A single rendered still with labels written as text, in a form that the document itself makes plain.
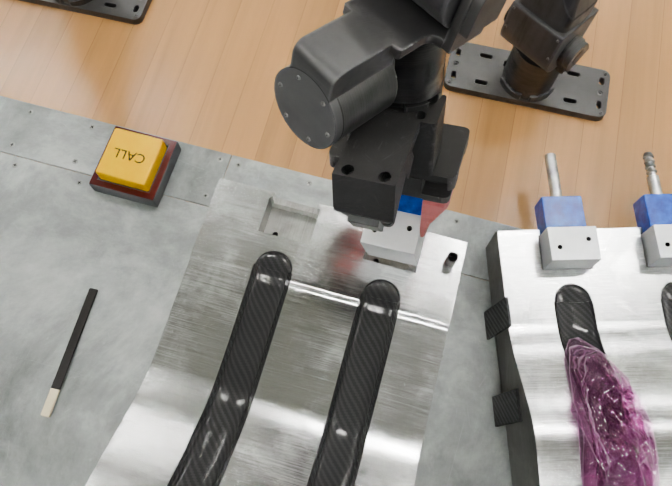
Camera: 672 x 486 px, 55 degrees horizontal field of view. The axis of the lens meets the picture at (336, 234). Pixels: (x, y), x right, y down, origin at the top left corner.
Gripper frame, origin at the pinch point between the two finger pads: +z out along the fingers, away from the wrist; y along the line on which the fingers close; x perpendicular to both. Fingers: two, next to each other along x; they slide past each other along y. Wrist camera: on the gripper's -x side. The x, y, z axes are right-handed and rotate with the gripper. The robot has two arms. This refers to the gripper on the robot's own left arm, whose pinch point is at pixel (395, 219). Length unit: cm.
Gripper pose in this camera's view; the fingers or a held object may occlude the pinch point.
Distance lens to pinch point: 58.5
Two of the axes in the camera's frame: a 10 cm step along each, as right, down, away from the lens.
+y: 9.5, 2.1, -2.3
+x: 3.1, -7.0, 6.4
